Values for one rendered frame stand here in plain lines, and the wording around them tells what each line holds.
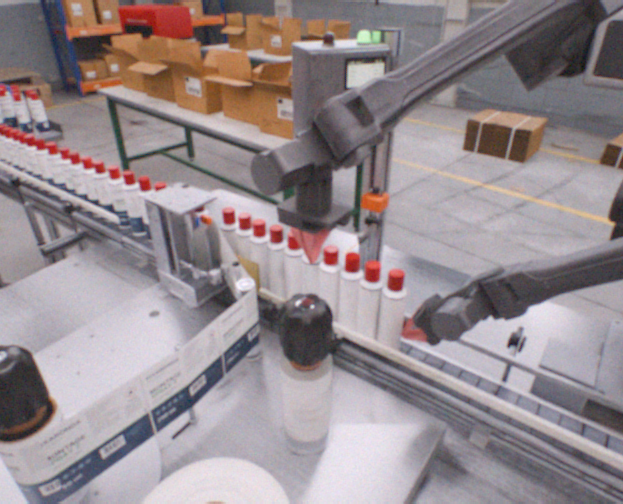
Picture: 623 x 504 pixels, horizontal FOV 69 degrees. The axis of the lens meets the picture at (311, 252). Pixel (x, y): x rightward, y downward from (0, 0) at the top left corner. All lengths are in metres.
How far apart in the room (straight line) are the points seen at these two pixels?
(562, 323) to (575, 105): 5.16
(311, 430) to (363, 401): 0.16
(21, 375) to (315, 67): 0.65
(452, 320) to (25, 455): 0.65
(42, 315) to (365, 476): 0.92
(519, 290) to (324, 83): 0.49
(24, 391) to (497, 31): 0.74
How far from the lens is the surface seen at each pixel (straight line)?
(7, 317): 1.42
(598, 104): 6.29
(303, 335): 0.65
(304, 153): 0.60
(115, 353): 1.10
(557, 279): 0.76
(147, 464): 0.88
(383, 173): 0.99
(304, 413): 0.77
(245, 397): 0.94
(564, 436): 0.95
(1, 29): 8.30
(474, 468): 0.95
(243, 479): 0.67
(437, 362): 1.03
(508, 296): 0.82
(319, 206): 0.67
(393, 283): 0.90
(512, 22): 0.66
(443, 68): 0.62
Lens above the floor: 1.59
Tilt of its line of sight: 32 degrees down
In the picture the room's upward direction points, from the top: straight up
